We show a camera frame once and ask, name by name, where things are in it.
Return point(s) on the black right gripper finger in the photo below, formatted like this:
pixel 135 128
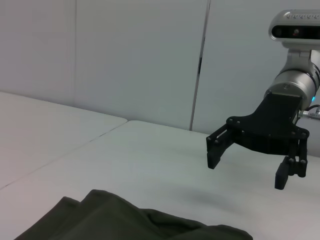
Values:
pixel 220 150
pixel 291 165

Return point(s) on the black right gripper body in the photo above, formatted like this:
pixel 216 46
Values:
pixel 272 130

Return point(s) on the dark green shirt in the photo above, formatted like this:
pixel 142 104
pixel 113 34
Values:
pixel 130 220

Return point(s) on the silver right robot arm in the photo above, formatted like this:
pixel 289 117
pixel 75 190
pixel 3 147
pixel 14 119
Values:
pixel 297 80

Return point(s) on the silver right elbow connector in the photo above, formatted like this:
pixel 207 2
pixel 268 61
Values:
pixel 307 115

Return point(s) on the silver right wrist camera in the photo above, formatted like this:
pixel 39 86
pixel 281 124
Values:
pixel 295 30

